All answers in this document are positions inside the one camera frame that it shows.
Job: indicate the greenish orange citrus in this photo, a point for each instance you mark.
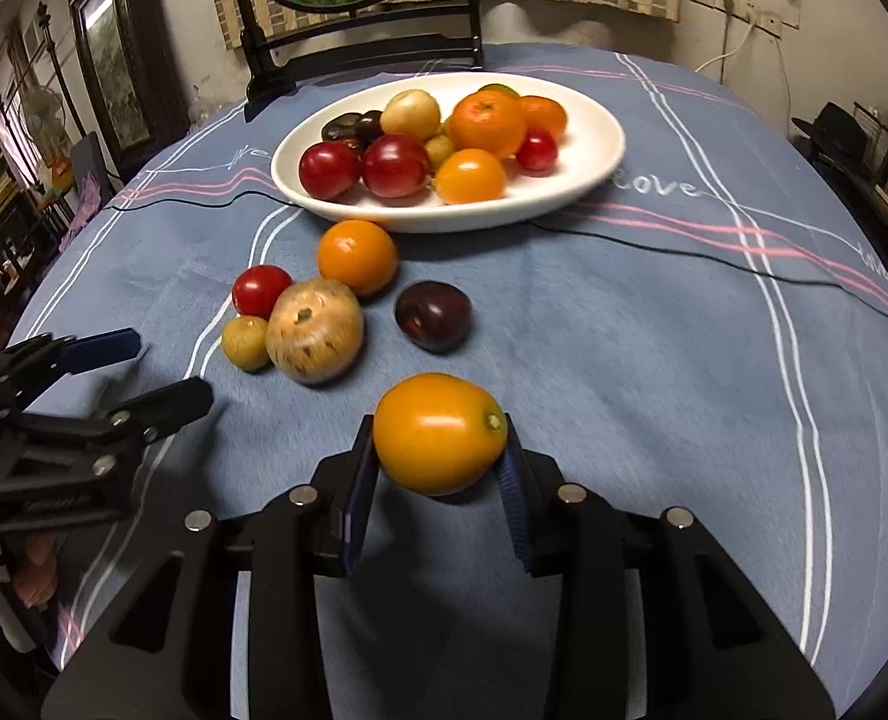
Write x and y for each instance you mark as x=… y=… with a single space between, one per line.
x=500 y=90

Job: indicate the blue striped tablecloth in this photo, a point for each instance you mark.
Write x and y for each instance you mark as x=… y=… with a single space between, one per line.
x=676 y=427

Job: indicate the small yellow fruit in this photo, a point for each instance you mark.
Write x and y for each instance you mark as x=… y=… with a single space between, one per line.
x=245 y=343
x=438 y=151

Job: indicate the small orange citrus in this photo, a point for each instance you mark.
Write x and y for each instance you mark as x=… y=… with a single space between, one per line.
x=547 y=114

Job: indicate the large mandarin orange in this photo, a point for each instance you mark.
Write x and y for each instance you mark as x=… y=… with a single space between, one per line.
x=487 y=122

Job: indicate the smooth orange tomato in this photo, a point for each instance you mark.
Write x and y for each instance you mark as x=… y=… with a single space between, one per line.
x=472 y=176

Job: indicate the yellow round potato fruit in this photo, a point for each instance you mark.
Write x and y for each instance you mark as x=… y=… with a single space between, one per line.
x=410 y=114

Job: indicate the person's left hand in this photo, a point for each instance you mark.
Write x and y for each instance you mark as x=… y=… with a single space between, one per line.
x=39 y=566

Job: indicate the brown-speckled pepino melon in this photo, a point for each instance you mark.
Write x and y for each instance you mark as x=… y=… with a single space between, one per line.
x=314 y=330

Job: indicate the white oval plate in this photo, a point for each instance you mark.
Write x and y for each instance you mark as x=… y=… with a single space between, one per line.
x=564 y=180

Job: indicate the dark brown jujube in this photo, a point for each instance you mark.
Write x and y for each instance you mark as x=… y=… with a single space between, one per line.
x=337 y=127

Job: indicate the orange tomato with green stem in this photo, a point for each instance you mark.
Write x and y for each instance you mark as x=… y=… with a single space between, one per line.
x=438 y=431

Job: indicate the white electric fan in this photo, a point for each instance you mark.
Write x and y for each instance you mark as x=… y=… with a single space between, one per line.
x=43 y=109

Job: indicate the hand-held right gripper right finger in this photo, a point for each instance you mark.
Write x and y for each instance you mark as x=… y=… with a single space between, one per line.
x=515 y=510

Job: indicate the round orange citrus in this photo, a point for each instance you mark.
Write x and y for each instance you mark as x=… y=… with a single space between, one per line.
x=358 y=256

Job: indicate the large red tomato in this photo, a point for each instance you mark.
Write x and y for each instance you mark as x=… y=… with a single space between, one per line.
x=394 y=165

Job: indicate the black hat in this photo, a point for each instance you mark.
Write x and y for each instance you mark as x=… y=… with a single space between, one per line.
x=838 y=131

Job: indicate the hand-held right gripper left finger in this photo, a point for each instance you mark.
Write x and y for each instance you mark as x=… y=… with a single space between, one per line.
x=358 y=480

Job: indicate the white power strip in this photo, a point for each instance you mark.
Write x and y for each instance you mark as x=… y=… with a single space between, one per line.
x=763 y=15

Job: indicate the black round screen stand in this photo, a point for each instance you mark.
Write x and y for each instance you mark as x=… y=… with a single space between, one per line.
x=253 y=52

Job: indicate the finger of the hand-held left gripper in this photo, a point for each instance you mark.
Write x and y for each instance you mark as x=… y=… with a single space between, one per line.
x=103 y=349
x=174 y=401

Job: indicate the dark purple plum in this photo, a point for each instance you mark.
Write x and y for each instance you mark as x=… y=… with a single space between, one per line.
x=433 y=315

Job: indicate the dark wooden framed picture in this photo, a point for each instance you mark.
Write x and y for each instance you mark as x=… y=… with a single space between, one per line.
x=114 y=52

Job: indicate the red cherry tomato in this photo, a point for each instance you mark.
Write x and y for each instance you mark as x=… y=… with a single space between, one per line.
x=260 y=291
x=538 y=150

